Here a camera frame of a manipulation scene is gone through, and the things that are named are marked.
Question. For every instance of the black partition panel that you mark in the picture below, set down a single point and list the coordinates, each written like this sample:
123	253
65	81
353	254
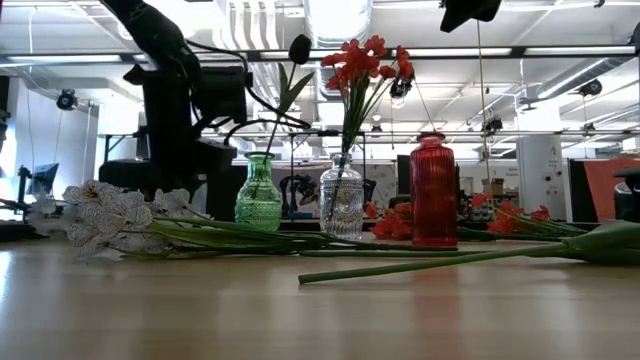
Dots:
222	202

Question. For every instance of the red glass vase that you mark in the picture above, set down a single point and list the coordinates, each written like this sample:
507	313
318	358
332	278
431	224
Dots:
434	190

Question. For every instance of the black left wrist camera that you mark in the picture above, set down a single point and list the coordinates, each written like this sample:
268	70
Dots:
222	95

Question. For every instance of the black aluminium table frame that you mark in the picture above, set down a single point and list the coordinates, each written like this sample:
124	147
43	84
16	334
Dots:
295	226

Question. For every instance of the background computer monitor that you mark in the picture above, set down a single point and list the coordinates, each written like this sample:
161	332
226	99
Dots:
44	176

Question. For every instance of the green glass vase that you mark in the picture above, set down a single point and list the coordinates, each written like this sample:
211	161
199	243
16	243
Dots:
258	205

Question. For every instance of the orange partition panel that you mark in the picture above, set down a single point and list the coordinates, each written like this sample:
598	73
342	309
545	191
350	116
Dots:
600	190

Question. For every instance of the cardboard box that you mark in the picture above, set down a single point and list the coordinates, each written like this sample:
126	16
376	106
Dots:
495	186

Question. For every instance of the black office chair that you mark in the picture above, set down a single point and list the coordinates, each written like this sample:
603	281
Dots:
629	195

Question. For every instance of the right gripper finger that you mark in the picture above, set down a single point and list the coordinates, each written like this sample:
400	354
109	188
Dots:
467	11

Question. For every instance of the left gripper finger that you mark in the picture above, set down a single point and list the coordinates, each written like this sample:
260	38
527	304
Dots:
215	165
122	179

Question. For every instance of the white room pillar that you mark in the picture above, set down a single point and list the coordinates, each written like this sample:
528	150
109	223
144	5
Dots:
542	175

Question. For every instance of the clear glass vase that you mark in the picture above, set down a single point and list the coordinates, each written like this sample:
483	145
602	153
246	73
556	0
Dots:
341	205

